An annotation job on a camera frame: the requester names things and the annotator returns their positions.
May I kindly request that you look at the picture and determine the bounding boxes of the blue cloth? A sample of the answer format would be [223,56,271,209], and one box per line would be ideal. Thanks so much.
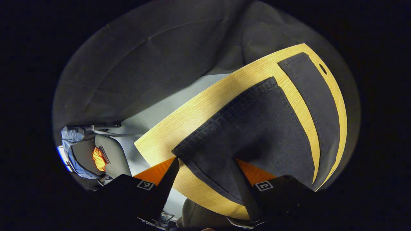
[60,126,106,180]

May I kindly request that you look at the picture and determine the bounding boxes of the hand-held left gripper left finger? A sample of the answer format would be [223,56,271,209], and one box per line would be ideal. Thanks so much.
[93,157,180,225]

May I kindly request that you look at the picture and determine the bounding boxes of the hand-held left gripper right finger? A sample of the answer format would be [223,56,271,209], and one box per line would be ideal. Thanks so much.
[232,158,318,225]

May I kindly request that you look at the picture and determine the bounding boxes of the dark grey jeans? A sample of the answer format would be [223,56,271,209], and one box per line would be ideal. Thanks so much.
[172,52,341,206]

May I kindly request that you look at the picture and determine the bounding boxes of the grey chair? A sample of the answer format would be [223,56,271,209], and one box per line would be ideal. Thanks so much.
[72,134,133,180]
[176,198,249,229]

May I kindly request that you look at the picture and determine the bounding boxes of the orange cloth bundle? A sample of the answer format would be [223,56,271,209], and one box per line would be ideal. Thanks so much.
[92,147,106,172]

